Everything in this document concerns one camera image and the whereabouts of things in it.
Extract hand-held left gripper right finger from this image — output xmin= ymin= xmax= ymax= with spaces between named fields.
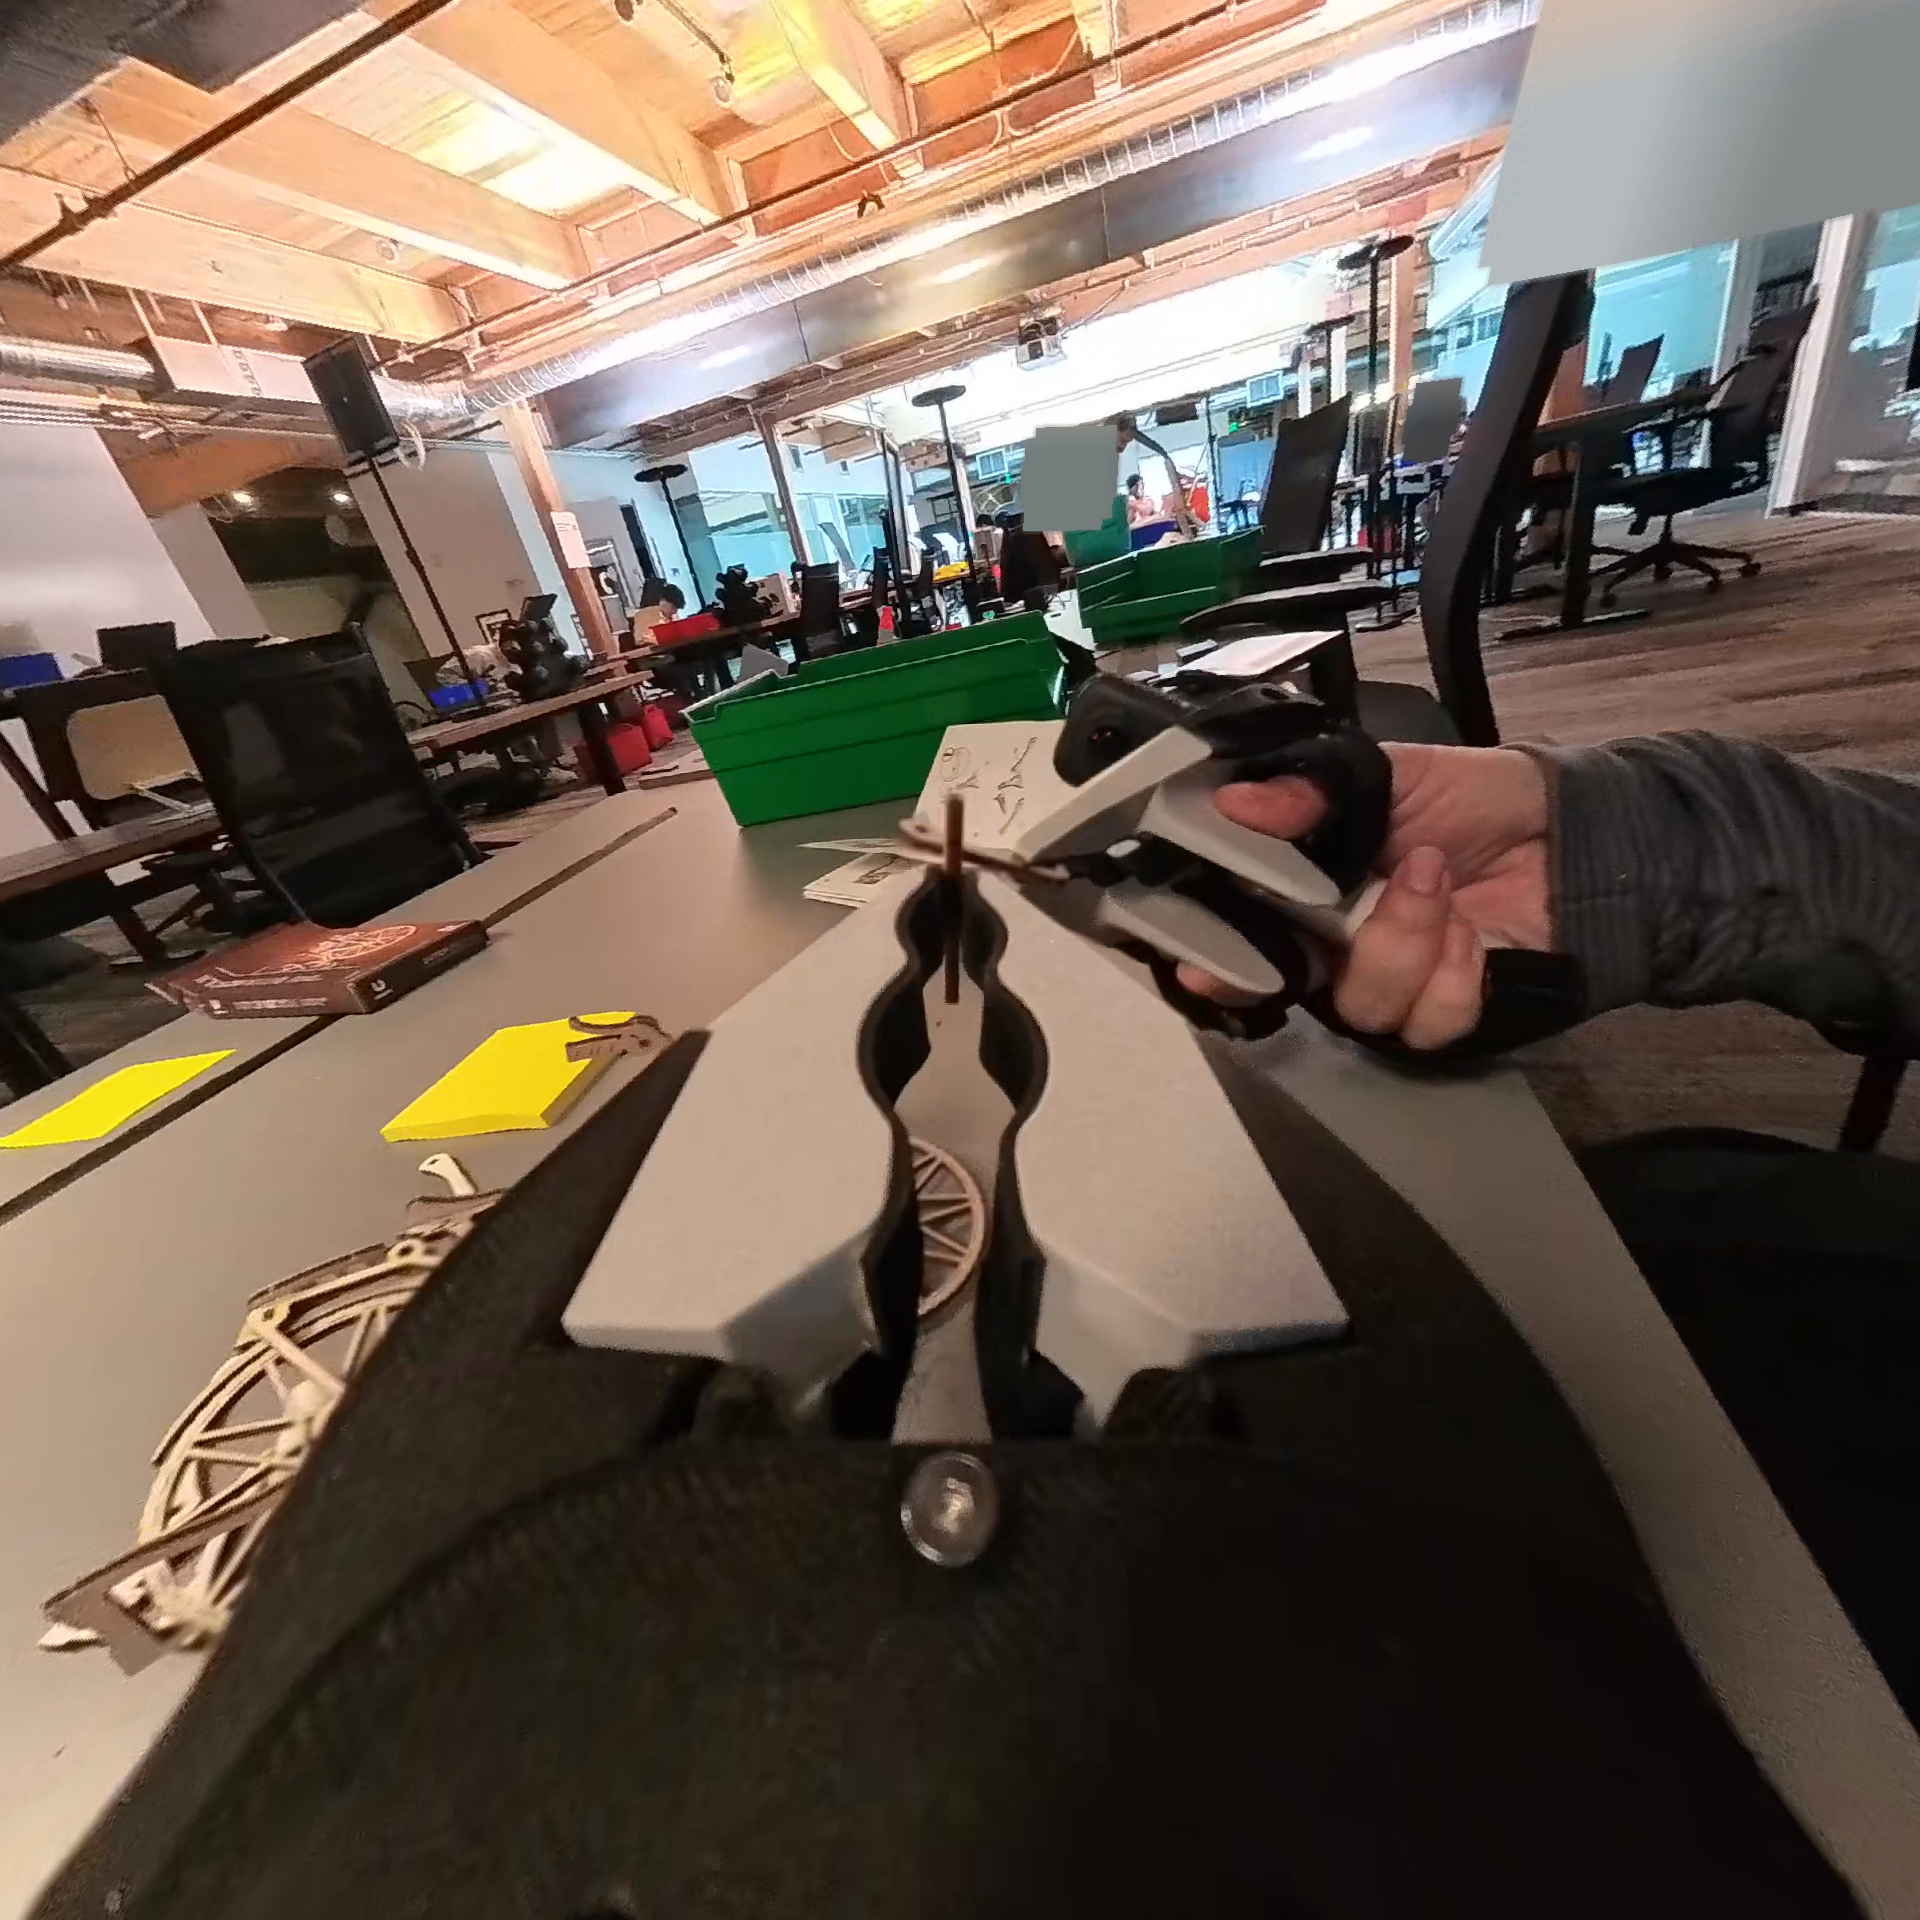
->
xmin=963 ymin=873 xmax=1348 ymax=1440

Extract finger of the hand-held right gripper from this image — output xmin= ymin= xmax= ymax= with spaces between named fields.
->
xmin=1067 ymin=873 xmax=1310 ymax=999
xmin=1024 ymin=728 xmax=1221 ymax=873

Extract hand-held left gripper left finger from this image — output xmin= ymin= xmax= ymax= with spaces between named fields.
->
xmin=559 ymin=871 xmax=942 ymax=1425

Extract small narrow wooden part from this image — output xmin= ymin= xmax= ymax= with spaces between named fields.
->
xmin=901 ymin=816 xmax=1054 ymax=888

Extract brown model kit box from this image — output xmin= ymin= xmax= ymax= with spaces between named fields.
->
xmin=146 ymin=918 xmax=494 ymax=1023

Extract wooden bicycle model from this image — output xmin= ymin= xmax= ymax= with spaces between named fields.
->
xmin=40 ymin=1013 xmax=992 ymax=1675

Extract person's right hand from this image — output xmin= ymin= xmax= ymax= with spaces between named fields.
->
xmin=1178 ymin=742 xmax=1556 ymax=1054

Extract instruction booklet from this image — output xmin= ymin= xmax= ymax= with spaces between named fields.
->
xmin=803 ymin=721 xmax=1077 ymax=911

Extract small green plastic bin stack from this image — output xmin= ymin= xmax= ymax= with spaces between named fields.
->
xmin=1071 ymin=525 xmax=1271 ymax=649

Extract large green plastic bin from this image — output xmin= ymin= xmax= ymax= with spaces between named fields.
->
xmin=688 ymin=608 xmax=1071 ymax=828

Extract yellow sticky note pad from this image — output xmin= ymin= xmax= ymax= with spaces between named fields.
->
xmin=0 ymin=1049 xmax=236 ymax=1153
xmin=382 ymin=1019 xmax=618 ymax=1145

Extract black floor lamp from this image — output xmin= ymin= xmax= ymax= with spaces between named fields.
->
xmin=638 ymin=462 xmax=716 ymax=604
xmin=914 ymin=385 xmax=984 ymax=543

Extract black office chair with armrests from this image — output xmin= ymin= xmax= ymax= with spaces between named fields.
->
xmin=1182 ymin=277 xmax=1600 ymax=752

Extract black mesh office chair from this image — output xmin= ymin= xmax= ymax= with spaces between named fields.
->
xmin=157 ymin=630 xmax=483 ymax=918

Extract person's legs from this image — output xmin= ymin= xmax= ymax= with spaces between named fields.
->
xmin=1575 ymin=1132 xmax=1920 ymax=1731

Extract black swivel office chair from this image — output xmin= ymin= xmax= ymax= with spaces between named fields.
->
xmin=1598 ymin=300 xmax=1816 ymax=596

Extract black chair armrest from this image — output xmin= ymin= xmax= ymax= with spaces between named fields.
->
xmin=1838 ymin=1049 xmax=1920 ymax=1159

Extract black speaker on stand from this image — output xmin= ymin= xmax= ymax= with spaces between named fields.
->
xmin=303 ymin=335 xmax=452 ymax=632

